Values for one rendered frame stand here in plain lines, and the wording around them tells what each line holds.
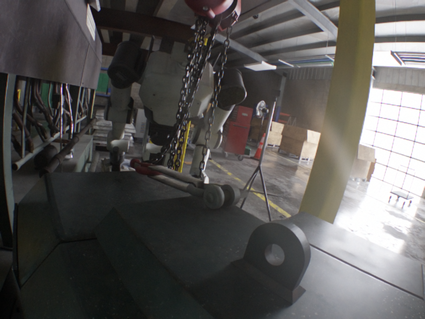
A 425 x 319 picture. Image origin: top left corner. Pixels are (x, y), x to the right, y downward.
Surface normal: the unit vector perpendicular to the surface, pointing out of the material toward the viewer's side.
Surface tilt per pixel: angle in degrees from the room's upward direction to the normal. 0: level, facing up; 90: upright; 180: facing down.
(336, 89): 90
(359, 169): 90
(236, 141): 90
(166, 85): 94
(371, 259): 0
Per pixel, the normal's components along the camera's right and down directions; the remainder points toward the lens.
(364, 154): 0.33, 0.02
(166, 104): 0.02, 0.89
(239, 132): 0.05, 0.22
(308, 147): 0.41, 0.27
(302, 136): -0.86, -0.18
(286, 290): -0.33, -0.72
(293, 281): -0.72, 0.00
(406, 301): 0.19, -0.96
